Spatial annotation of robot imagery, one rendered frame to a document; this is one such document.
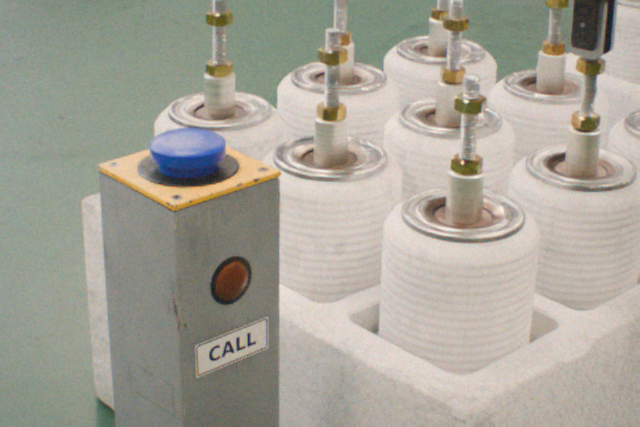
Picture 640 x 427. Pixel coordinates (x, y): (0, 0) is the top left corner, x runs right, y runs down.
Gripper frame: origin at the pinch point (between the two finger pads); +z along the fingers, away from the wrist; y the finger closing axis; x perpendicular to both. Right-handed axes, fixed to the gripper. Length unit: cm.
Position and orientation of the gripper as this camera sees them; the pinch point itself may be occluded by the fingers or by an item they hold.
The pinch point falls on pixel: (593, 25)
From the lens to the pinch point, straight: 83.5
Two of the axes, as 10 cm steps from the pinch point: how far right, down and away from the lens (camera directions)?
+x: 8.1, 2.5, -5.4
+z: -0.2, 9.2, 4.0
